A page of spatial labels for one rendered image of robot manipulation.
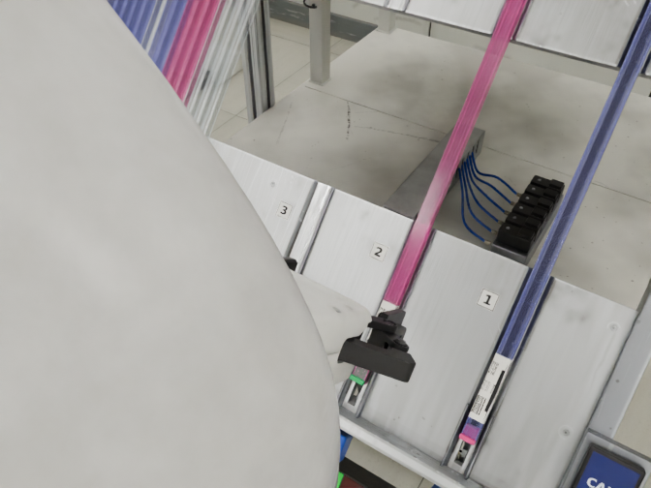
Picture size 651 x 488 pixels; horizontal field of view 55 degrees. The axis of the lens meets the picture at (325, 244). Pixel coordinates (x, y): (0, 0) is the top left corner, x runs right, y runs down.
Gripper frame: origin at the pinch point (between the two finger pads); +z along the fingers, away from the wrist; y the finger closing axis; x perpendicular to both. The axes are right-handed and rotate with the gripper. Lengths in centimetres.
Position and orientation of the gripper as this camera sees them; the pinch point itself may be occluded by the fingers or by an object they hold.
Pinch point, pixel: (334, 303)
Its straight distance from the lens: 45.0
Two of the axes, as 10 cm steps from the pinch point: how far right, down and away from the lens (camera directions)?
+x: 3.6, -9.3, -1.3
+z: 4.1, 0.3, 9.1
